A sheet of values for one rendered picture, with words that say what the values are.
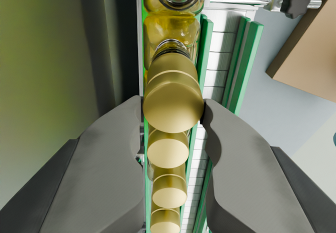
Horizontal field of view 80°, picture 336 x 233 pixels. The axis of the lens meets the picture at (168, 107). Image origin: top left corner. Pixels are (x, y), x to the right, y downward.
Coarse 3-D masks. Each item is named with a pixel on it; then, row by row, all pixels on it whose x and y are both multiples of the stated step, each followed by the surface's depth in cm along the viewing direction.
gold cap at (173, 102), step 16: (160, 64) 12; (176, 64) 12; (192, 64) 14; (160, 80) 10; (176, 80) 10; (192, 80) 11; (144, 96) 11; (160, 96) 10; (176, 96) 10; (192, 96) 10; (144, 112) 11; (160, 112) 11; (176, 112) 11; (192, 112) 11; (160, 128) 12; (176, 128) 12
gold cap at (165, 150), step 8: (152, 128) 17; (152, 136) 16; (160, 136) 15; (168, 136) 15; (176, 136) 15; (184, 136) 16; (152, 144) 15; (160, 144) 15; (168, 144) 15; (176, 144) 15; (184, 144) 15; (152, 152) 16; (160, 152) 16; (168, 152) 16; (176, 152) 16; (184, 152) 16; (152, 160) 16; (160, 160) 16; (168, 160) 16; (176, 160) 16; (184, 160) 16
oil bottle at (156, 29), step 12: (144, 24) 19; (156, 24) 18; (168, 24) 18; (180, 24) 18; (192, 24) 18; (144, 36) 19; (156, 36) 18; (168, 36) 18; (180, 36) 18; (192, 36) 18; (144, 48) 20; (192, 48) 19; (144, 60) 20; (192, 60) 19
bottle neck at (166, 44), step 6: (162, 42) 18; (168, 42) 17; (174, 42) 17; (180, 42) 18; (156, 48) 18; (162, 48) 15; (168, 48) 15; (174, 48) 15; (180, 48) 15; (156, 54) 15; (186, 54) 15
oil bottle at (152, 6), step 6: (144, 0) 17; (150, 0) 17; (156, 0) 16; (198, 0) 17; (204, 0) 18; (144, 6) 18; (150, 6) 17; (156, 6) 17; (162, 6) 17; (192, 6) 17; (198, 6) 17; (150, 12) 18; (156, 12) 18; (162, 12) 17; (168, 12) 17; (174, 12) 17; (180, 12) 17; (186, 12) 17; (192, 12) 18; (198, 12) 18
